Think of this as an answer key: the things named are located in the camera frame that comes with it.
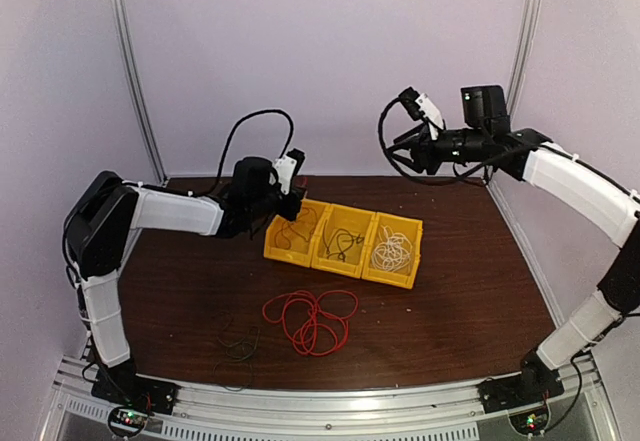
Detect aluminium front rail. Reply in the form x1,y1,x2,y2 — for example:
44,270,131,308
36,350,621,440

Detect yellow bin near end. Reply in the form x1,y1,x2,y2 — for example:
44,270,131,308
361,212,423,290

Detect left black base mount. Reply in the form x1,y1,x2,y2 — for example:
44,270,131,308
91,376,178,438

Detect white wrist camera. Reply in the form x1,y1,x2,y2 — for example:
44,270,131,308
399,87,446,141
272,148,306,195

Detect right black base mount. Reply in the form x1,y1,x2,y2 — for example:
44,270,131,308
477,373,564,438

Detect yellow bin middle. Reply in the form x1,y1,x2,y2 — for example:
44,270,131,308
311,204,375,279

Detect black wire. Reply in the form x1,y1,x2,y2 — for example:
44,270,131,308
322,228,366,265

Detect green wire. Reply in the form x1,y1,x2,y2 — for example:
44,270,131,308
212,310,264,395

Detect aluminium frame post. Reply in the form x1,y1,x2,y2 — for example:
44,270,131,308
110,0,167,183
484,0,546,182

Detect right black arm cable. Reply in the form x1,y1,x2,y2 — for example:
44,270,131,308
375,95,496,185

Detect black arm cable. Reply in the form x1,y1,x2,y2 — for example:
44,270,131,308
375,95,496,185
207,108,296,197

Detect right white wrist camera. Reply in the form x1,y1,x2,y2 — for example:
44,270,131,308
399,87,446,141

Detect thin white wire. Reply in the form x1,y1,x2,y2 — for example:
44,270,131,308
370,240,416,275

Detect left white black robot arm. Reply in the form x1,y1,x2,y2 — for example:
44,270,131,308
62,149,306,405

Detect right aluminium frame post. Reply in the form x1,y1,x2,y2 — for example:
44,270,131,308
484,0,546,182

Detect left aluminium frame post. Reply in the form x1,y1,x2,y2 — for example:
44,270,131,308
110,0,167,183

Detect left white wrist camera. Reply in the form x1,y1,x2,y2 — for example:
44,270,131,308
272,148,306,195

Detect thick white wire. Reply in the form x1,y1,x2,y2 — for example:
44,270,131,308
377,223,416,262

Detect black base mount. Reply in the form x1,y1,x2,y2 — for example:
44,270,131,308
91,376,178,438
477,373,564,438

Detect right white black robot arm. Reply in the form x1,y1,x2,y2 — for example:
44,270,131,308
381,85,639,403

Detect red wire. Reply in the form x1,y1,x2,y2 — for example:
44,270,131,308
261,288,360,358
272,175,316,252

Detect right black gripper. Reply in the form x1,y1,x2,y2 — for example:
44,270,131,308
384,120,488,175

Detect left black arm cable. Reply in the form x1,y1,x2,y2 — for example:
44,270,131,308
207,108,296,197

